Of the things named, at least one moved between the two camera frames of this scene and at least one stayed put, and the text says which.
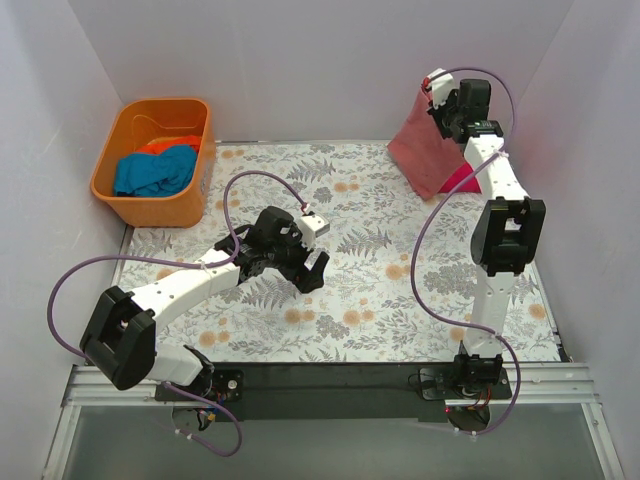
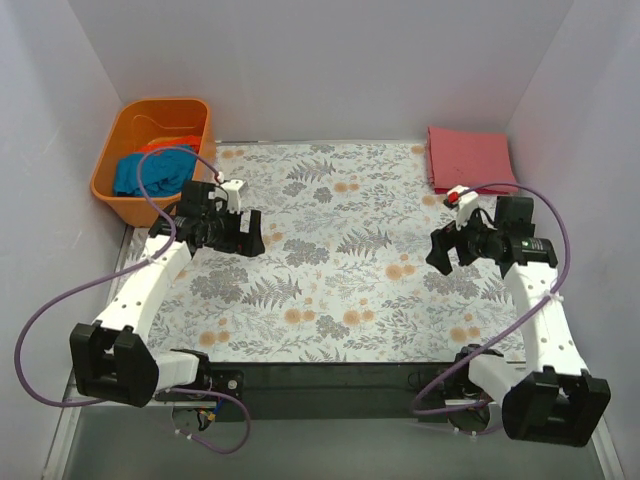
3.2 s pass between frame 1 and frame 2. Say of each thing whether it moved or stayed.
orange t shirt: stayed
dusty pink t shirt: moved
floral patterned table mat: stayed
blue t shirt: stayed
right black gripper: moved
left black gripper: moved
